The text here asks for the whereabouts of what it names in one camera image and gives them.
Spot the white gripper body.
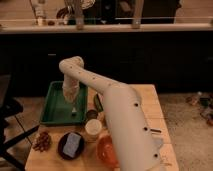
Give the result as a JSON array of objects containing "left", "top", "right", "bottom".
[{"left": 62, "top": 75, "right": 80, "bottom": 102}]

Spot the green plastic tray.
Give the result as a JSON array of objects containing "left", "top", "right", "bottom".
[{"left": 40, "top": 81, "right": 88, "bottom": 126}]

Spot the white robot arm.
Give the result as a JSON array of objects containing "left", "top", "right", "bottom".
[{"left": 59, "top": 56, "right": 166, "bottom": 171}]

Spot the small dark metal cup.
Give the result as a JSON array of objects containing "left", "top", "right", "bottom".
[{"left": 86, "top": 109, "right": 98, "bottom": 120}]

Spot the green vegetable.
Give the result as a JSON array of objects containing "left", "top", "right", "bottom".
[{"left": 93, "top": 94, "right": 103, "bottom": 112}]

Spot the white cup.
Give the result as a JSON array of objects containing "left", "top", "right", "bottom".
[{"left": 85, "top": 119, "right": 102, "bottom": 142}]

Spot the dark round plate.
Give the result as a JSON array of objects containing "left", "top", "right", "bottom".
[{"left": 57, "top": 132, "right": 84, "bottom": 160}]

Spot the blue grey sponge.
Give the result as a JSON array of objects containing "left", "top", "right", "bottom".
[{"left": 63, "top": 133, "right": 81, "bottom": 158}]

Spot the brown nut cluster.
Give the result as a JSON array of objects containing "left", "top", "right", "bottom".
[{"left": 33, "top": 132, "right": 51, "bottom": 152}]

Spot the black chair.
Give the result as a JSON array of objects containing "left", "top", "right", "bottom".
[{"left": 0, "top": 75, "right": 38, "bottom": 171}]

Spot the orange bowl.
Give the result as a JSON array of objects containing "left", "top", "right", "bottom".
[{"left": 96, "top": 135, "right": 119, "bottom": 168}]

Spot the grey triangular cloth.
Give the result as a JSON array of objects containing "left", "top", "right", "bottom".
[{"left": 154, "top": 138, "right": 164, "bottom": 153}]

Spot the black handled brush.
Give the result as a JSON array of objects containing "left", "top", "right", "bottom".
[{"left": 150, "top": 128, "right": 162, "bottom": 133}]

